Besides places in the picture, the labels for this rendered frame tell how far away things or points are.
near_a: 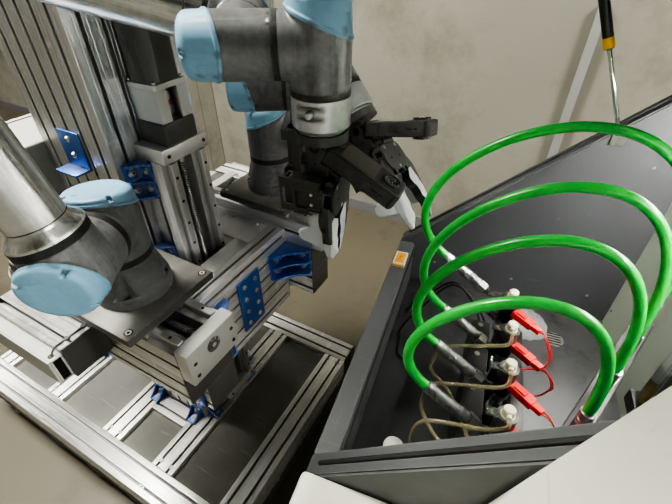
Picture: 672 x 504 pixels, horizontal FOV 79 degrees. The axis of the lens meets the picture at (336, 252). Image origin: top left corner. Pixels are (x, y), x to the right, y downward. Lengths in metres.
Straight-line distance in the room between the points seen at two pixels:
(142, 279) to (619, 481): 0.76
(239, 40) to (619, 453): 0.51
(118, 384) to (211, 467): 0.54
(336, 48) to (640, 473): 0.46
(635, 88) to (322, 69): 2.04
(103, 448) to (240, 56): 1.47
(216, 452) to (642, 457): 1.39
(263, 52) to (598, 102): 2.08
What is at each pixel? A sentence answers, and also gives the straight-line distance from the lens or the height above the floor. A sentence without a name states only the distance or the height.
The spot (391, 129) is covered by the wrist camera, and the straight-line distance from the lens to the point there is 0.68.
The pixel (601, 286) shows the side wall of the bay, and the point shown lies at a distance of 1.19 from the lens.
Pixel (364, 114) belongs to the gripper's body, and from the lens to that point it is 0.70.
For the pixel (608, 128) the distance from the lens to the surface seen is 0.64.
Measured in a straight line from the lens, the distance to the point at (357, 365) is 0.83.
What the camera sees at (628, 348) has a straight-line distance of 0.64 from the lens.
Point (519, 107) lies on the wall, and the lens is 2.46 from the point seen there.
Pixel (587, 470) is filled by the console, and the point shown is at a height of 1.26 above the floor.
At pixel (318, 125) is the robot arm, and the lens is 0.52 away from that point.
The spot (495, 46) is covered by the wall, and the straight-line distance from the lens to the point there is 2.41.
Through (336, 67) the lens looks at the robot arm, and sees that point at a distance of 0.50.
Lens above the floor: 1.62
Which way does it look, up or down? 38 degrees down
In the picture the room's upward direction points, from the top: straight up
